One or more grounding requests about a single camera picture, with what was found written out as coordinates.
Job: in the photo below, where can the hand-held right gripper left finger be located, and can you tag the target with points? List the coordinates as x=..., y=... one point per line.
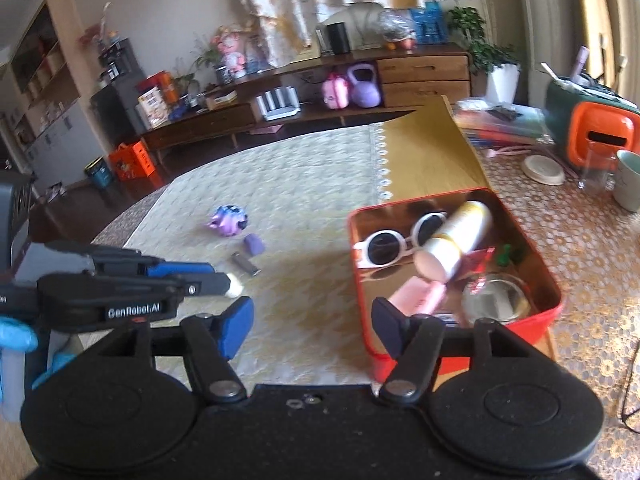
x=235, y=327

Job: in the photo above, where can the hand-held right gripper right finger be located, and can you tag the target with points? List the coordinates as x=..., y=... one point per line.
x=390, y=327

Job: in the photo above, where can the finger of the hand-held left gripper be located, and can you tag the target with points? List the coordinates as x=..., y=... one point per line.
x=180, y=268
x=205, y=285

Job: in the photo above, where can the cream egg-shaped toy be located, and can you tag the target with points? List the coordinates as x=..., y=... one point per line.
x=234, y=287

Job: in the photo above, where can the pink rectangular box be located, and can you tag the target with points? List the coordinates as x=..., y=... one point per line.
x=412, y=295

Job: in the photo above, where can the pink tube yellow flower cap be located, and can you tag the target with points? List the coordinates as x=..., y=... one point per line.
x=440, y=292

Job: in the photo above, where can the white sunglasses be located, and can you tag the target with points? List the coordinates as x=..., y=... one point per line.
x=385, y=247

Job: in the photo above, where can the red foil packet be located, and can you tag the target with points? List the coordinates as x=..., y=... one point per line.
x=480, y=260

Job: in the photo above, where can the green plastic toy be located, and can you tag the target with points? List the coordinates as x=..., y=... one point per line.
x=506, y=255

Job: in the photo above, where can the red tin box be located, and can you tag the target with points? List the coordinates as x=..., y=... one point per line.
x=535, y=320

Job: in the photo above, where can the person's left hand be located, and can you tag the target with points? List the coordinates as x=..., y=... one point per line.
x=17, y=335

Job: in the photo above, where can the grey metal lighter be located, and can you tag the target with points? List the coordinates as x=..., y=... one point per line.
x=246, y=264

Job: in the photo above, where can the small purple block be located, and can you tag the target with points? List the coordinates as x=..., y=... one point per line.
x=254, y=244

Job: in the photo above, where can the purple shell toy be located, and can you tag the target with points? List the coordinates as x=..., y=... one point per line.
x=229, y=220

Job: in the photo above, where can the cream cylindrical bottle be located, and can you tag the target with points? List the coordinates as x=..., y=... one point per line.
x=460, y=232

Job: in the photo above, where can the orange floor crate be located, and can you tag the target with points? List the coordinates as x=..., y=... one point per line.
x=130, y=161

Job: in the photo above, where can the blue bucket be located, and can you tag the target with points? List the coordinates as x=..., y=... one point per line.
x=98, y=174

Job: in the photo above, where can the beige quilted tablecloth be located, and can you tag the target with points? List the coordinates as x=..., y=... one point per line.
x=300, y=185

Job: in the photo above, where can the orange printed box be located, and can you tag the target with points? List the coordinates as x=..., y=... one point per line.
x=155, y=100

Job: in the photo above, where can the small cardboard box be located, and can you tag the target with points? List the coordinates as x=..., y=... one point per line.
x=221, y=101

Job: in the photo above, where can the black water dispenser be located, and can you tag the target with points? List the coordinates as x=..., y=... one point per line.
x=117, y=100

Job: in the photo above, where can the yellow table runner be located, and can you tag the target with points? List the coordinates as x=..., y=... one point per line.
x=430, y=150

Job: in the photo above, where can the white slatted rack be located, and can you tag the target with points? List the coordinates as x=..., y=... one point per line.
x=277, y=105

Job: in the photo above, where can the small potted plant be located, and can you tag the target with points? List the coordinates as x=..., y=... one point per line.
x=210, y=60

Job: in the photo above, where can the pink doll figure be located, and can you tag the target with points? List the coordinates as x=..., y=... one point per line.
x=231, y=55

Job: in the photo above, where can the white round lid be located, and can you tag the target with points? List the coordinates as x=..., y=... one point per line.
x=544, y=169

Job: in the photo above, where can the wooden shelving unit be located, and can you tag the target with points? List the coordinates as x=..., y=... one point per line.
x=45, y=90

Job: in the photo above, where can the pink backpack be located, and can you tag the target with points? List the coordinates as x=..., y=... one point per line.
x=336, y=92

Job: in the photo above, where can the purple kettlebell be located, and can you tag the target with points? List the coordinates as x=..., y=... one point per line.
x=365, y=90

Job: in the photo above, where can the black rimmed eyeglasses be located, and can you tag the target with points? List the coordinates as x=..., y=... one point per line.
x=627, y=410

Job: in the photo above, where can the wooden sideboard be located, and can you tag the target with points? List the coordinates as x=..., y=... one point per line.
x=425, y=77

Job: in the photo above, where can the clear drinking glass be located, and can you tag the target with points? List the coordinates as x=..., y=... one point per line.
x=595, y=167

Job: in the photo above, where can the black cylindrical speaker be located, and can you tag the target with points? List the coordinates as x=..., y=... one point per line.
x=338, y=39

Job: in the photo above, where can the pale mug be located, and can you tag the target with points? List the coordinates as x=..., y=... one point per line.
x=629, y=180

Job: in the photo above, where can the green orange desk organizer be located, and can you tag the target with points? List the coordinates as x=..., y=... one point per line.
x=600, y=130

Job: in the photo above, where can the potted green tree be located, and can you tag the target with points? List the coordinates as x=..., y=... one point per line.
x=480, y=45

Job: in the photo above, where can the clear bag of fruit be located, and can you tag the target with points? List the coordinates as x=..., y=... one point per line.
x=397, y=30

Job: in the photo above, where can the floral yellow curtain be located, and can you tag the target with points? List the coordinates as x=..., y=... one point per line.
x=310, y=0

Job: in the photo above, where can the blue package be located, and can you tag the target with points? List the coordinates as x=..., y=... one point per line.
x=429, y=24

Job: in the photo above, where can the white standing air conditioner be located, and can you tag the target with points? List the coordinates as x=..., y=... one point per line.
x=545, y=25

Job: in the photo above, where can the gold curtain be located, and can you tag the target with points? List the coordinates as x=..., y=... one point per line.
x=610, y=15

